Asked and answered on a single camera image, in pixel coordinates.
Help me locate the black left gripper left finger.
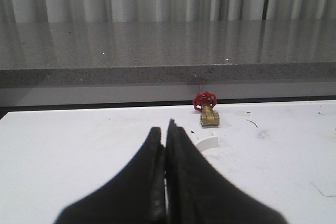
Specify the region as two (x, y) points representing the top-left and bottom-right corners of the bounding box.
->
(56, 127), (166, 223)

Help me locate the white half clamp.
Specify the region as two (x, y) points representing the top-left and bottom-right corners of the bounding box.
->
(195, 131), (219, 152)

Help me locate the brass valve red handwheel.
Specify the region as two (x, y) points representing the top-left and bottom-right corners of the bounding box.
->
(192, 91), (220, 127)

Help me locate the grey stone counter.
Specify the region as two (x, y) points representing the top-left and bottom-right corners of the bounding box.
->
(1, 19), (335, 88)

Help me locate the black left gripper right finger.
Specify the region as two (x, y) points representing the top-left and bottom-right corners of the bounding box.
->
(166, 120), (286, 223)

